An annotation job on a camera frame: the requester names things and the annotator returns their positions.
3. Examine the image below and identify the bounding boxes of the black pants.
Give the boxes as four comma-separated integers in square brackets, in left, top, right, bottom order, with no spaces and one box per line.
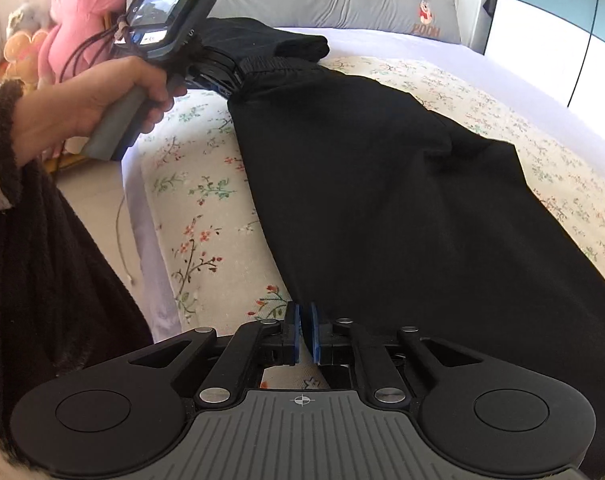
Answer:
[199,18,605,478]

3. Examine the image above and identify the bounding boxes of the person's left hand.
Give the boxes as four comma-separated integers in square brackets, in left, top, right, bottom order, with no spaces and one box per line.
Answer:
[11,56,186,167]

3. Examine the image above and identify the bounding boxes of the pink plush toy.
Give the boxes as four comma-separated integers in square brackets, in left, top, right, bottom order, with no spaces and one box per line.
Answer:
[38,0,127,87]

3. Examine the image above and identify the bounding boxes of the floral bed mat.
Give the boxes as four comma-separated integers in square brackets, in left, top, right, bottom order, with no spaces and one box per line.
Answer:
[136,54,605,391]

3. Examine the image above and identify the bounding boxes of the orange plush toy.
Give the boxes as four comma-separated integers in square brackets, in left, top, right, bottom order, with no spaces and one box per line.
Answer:
[0,2,50,90]

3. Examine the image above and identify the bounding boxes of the dark brown fleece sleeve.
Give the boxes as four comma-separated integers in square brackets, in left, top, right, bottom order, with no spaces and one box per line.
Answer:
[0,81,153,441]

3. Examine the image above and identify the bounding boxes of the white and teal wardrobe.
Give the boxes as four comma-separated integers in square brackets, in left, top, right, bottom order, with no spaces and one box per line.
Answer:
[485,0,605,122]

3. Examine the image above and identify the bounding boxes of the black cable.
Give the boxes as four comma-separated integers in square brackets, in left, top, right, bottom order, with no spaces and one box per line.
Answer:
[56,22,133,84]

